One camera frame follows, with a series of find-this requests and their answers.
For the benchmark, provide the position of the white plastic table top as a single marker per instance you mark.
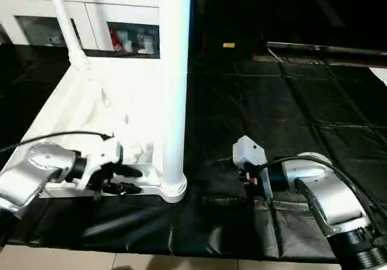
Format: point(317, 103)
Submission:
point(103, 107)

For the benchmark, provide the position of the white plastic table leg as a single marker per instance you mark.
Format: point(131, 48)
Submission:
point(65, 22)
point(174, 70)

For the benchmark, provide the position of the black work mat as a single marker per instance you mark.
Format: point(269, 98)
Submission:
point(302, 113)

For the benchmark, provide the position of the red bottle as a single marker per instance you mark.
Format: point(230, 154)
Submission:
point(113, 40)

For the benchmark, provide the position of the small tan block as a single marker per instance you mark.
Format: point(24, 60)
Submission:
point(228, 44)

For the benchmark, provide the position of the white edge strip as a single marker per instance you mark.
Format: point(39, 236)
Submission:
point(380, 74)

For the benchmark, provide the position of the white glass-door cabinet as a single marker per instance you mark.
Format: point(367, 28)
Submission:
point(36, 7)

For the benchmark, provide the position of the black metal rail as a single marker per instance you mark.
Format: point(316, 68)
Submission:
point(326, 49)

